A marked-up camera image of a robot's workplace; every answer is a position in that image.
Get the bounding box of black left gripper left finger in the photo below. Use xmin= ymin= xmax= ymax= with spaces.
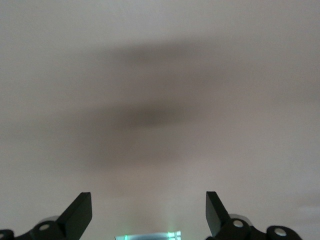
xmin=0 ymin=191 xmax=93 ymax=240

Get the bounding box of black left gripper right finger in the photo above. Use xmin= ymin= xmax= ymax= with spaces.
xmin=205 ymin=190 xmax=305 ymax=240

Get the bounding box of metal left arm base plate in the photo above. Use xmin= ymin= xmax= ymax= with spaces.
xmin=114 ymin=230 xmax=183 ymax=240

